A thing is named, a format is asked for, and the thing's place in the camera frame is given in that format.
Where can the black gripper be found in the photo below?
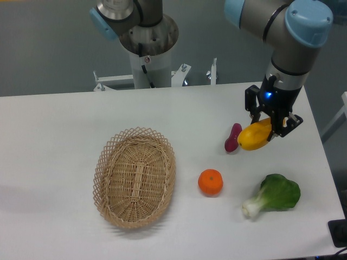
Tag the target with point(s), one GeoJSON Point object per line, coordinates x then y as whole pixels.
{"type": "Point", "coordinates": [277, 103]}

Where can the yellow mango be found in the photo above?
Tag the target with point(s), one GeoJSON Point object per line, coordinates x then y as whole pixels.
{"type": "Point", "coordinates": [255, 136]}

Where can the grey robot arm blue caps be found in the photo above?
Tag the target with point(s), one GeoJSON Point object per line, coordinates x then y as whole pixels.
{"type": "Point", "coordinates": [295, 29]}

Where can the purple sweet potato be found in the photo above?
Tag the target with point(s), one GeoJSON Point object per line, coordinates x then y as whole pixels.
{"type": "Point", "coordinates": [231, 143]}

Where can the green bok choy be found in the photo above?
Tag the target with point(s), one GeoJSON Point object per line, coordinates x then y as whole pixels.
{"type": "Point", "coordinates": [276, 192]}

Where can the orange tangerine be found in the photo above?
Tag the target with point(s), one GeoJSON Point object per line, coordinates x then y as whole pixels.
{"type": "Point", "coordinates": [210, 182]}

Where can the black device at table edge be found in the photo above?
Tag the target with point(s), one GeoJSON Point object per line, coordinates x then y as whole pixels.
{"type": "Point", "coordinates": [337, 230]}

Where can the woven wicker basket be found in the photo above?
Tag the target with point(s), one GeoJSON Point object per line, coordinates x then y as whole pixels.
{"type": "Point", "coordinates": [134, 178]}

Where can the white frame at right edge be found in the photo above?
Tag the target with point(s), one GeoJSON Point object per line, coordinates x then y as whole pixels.
{"type": "Point", "coordinates": [337, 120]}

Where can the white metal base frame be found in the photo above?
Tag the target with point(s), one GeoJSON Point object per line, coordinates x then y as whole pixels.
{"type": "Point", "coordinates": [178, 78]}

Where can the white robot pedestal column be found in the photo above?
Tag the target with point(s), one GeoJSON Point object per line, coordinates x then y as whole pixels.
{"type": "Point", "coordinates": [151, 71]}

